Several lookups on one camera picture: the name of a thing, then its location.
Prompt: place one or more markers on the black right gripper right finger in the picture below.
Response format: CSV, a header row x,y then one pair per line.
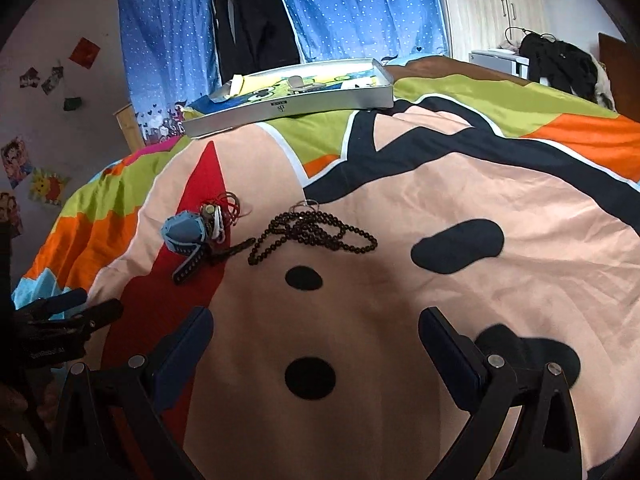
x,y
465,371

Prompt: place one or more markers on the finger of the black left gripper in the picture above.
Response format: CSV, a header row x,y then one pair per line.
x,y
84,323
55,302

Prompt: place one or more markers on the dark hanging clothes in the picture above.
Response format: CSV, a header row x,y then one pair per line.
x,y
252,36

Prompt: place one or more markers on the blue dotted wardrobe curtain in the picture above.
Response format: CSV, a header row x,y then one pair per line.
x,y
170,54

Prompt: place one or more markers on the anime poster on wall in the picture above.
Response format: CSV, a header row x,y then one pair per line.
x,y
16,161

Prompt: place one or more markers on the white tray with frog painting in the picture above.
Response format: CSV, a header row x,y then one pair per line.
x,y
244,99

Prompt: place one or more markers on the white wardrobe cabinet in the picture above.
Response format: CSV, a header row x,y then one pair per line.
x,y
487,24

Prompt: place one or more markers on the colourful cartoon bed cover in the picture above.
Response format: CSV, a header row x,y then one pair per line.
x,y
512,207

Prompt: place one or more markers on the white hair clip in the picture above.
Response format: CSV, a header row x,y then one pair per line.
x,y
213,220

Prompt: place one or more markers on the white side table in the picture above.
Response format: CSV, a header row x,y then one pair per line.
x,y
501,60

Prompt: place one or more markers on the thin silver hoop earrings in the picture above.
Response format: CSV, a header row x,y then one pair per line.
x,y
305,205

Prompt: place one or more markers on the wooden bedside cabinet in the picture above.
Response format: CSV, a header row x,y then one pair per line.
x,y
127,122

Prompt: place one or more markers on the grey plastic hair claw clip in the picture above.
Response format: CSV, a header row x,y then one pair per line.
x,y
296,85

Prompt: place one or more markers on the black clothes pile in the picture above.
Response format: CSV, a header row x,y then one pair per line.
x,y
567,68

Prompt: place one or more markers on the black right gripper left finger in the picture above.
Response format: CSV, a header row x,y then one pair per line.
x,y
176,357

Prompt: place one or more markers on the sun cartoon wall sticker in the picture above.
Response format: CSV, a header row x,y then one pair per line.
x,y
47,187

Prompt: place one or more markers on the red paper wall sticker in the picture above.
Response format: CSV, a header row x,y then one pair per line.
x,y
85,53

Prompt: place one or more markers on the brown wooden headboard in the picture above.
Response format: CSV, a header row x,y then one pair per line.
x,y
622,64

